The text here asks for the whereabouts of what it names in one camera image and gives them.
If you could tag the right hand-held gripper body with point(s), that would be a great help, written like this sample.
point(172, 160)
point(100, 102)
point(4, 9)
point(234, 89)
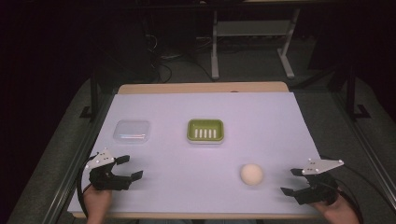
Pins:
point(320, 188)

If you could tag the person's right hand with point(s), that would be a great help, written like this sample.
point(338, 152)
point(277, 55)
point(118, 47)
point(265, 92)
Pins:
point(337, 213)

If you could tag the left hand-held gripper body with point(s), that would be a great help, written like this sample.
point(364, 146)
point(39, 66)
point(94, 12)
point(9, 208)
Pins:
point(104, 180)

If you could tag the clear plastic lid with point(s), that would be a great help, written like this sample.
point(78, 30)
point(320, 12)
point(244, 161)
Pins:
point(131, 132)

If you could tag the round cream soap ball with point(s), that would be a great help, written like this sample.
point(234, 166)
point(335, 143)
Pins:
point(251, 174)

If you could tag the green soap dish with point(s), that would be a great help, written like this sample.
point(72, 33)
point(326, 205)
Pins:
point(205, 131)

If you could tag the pale lilac table mat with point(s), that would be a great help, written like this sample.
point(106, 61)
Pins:
point(202, 171)

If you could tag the person's left hand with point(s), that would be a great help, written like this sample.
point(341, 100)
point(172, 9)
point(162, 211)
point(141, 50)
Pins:
point(97, 202)

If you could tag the white metal table frame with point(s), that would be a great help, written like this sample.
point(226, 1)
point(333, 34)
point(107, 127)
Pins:
point(252, 28)

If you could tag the black metal stand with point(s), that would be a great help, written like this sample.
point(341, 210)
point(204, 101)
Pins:
point(94, 96)
point(351, 96)

